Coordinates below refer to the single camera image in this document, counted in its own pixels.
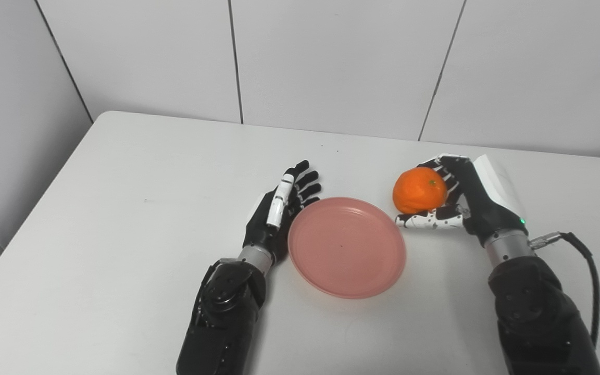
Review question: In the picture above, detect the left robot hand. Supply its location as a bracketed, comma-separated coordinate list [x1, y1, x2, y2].
[242, 159, 323, 265]

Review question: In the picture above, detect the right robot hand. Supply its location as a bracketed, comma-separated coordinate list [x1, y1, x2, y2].
[395, 153, 530, 248]

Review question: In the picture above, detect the orange fruit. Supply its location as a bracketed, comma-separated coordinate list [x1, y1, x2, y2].
[392, 166, 448, 215]

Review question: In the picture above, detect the pink round plate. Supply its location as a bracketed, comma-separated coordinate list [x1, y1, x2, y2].
[287, 196, 407, 300]

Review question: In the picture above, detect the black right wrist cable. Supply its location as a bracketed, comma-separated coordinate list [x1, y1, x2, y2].
[527, 232, 600, 348]

